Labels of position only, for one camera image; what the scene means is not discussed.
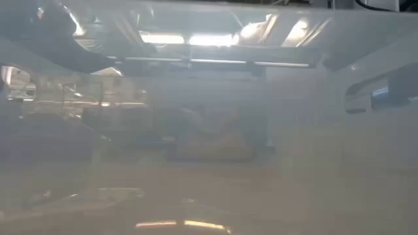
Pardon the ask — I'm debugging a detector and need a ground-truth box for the clear plastic storage bin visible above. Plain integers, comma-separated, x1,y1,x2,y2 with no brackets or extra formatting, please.
0,0,418,235

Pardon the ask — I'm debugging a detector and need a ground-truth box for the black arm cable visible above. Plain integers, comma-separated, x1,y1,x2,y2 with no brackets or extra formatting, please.
354,0,398,12

